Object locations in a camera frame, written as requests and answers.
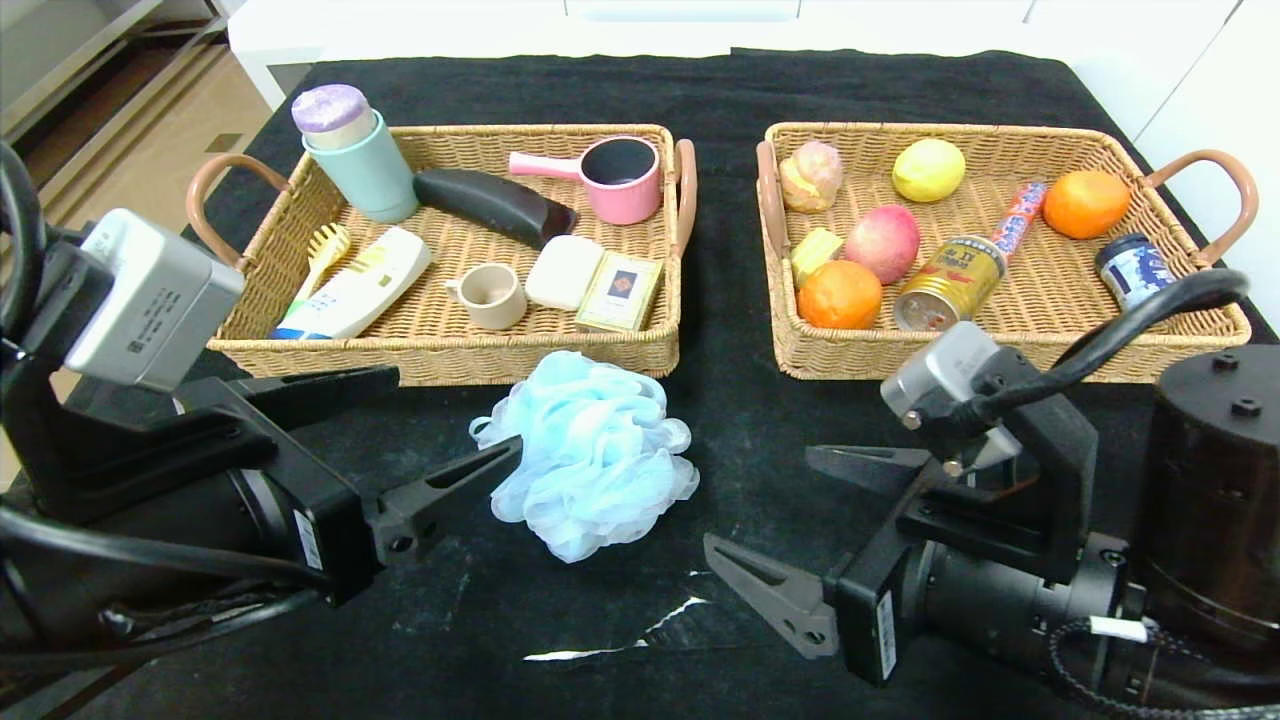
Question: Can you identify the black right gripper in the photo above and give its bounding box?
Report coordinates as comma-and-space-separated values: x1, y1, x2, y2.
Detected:
703, 443, 1131, 688

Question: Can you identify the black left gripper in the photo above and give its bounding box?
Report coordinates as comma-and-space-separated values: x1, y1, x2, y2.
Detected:
82, 364, 524, 609

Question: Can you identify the white shampoo bottle blue cap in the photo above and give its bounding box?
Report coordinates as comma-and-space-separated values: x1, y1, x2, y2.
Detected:
270, 226, 434, 341

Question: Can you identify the light blue bath pouf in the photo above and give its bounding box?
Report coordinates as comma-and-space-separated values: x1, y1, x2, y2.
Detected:
470, 350, 701, 564

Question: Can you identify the orange fruit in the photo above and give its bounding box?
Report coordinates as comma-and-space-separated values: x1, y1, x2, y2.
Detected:
797, 259, 884, 331
1042, 169, 1132, 240

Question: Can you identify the yellow drink can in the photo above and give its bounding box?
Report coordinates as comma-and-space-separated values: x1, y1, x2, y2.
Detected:
893, 235, 1009, 333

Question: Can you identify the printed card box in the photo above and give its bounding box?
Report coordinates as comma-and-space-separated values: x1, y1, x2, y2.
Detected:
575, 252, 666, 334

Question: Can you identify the pink peach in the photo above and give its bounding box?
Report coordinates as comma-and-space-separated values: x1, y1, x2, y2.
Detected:
843, 204, 922, 286

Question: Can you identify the small beige cup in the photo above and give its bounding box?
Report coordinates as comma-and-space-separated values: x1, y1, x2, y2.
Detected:
445, 262, 529, 331

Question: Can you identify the yellow green brush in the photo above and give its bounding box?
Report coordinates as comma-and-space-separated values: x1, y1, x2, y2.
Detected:
298, 224, 353, 303

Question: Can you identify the cream soap bar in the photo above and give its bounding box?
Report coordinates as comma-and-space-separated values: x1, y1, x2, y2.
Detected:
524, 235, 606, 312

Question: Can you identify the dark eggplant shaped object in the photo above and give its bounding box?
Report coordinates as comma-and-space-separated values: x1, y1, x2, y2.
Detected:
413, 168, 579, 251

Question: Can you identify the teal plastic cup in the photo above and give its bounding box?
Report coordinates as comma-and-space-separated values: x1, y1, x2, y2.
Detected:
302, 108, 419, 224

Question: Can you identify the yellow cake slice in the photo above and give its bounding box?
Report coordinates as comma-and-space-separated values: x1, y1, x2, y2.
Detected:
790, 227, 846, 286

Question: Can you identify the purple capped beige bottle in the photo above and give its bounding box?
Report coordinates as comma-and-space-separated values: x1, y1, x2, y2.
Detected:
290, 83, 379, 151

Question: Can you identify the pink toy saucepan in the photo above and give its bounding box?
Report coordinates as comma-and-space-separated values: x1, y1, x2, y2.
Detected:
509, 134, 663, 224

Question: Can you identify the pink frosted pastry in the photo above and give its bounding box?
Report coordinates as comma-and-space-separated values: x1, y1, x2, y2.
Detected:
779, 140, 845, 214

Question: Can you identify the orange candy tube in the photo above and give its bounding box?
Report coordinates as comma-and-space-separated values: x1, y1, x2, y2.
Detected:
988, 181, 1048, 258

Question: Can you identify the yellow lemon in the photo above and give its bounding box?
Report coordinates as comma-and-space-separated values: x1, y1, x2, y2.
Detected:
892, 138, 967, 203

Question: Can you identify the dark blue printed jar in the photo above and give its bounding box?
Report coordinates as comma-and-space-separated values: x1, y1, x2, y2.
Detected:
1094, 233, 1179, 313

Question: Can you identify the white cabinet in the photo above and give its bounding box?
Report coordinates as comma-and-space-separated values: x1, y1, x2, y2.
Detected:
228, 0, 1061, 111

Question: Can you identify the grey metal cabinet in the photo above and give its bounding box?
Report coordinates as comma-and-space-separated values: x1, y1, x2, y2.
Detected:
0, 0, 229, 151

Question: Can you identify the wicker basket with brown handles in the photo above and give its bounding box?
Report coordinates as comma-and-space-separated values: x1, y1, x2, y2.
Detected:
186, 123, 698, 389
756, 121, 1258, 383

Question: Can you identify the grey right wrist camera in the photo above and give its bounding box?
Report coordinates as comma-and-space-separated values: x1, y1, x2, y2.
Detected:
880, 321, 1023, 471

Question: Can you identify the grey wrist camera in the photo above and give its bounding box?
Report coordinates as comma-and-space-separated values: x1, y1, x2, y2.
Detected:
62, 208, 247, 393
880, 321, 1023, 471

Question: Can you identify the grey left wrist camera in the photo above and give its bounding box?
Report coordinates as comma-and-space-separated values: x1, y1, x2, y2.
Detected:
62, 208, 247, 393

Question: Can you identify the thick black braided cable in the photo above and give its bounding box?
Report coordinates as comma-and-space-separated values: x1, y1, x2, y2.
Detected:
975, 268, 1251, 429

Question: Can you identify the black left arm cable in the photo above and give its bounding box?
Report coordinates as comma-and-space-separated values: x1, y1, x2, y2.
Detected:
0, 140, 336, 681

